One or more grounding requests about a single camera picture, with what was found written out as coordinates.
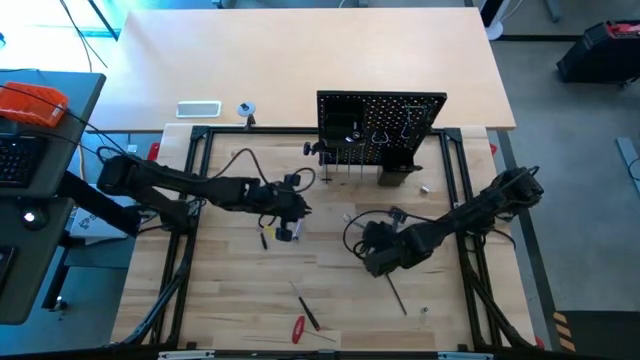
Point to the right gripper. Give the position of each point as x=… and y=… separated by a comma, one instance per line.
x=395, y=257

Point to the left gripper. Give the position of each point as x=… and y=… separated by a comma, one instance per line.
x=285, y=202

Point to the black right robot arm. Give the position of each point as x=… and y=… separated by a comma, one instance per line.
x=475, y=212

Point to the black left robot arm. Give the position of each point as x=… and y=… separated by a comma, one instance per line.
x=165, y=177

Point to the small silver metal piece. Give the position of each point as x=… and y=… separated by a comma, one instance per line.
x=347, y=218

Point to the black pegboard stand box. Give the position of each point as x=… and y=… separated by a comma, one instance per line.
x=397, y=175

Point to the long double-prong metal hook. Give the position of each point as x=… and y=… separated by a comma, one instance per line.
x=361, y=162
x=337, y=162

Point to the short double-prong metal hook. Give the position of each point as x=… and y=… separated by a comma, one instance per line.
x=381, y=141
x=405, y=136
x=407, y=115

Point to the small blue-white tape roll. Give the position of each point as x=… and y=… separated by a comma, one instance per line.
x=246, y=107

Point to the black pegboard shelf bin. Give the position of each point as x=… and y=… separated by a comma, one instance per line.
x=345, y=112

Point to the white rectangular tray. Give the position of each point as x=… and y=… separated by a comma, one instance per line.
x=198, y=109

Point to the black perforated pegboard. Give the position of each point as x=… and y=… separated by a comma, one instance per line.
x=382, y=94

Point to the light wood side table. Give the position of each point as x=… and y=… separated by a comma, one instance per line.
x=300, y=60

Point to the round black lit device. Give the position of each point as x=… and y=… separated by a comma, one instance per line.
x=32, y=217

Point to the white stand base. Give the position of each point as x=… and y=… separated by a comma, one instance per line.
x=494, y=25

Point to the dark grey desk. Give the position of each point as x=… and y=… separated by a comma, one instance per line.
x=30, y=270

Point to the black keyboard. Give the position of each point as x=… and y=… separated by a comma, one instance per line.
x=20, y=160

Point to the orange plastic case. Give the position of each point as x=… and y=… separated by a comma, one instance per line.
x=30, y=105

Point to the black equipment case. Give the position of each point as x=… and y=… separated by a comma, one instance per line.
x=600, y=55

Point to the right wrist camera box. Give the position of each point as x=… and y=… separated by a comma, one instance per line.
x=377, y=235

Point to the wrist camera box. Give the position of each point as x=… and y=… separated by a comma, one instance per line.
x=377, y=235
x=291, y=179

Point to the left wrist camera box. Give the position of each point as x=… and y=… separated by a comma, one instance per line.
x=291, y=179

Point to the black aluminium table frame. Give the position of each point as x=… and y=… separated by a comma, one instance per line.
x=280, y=131

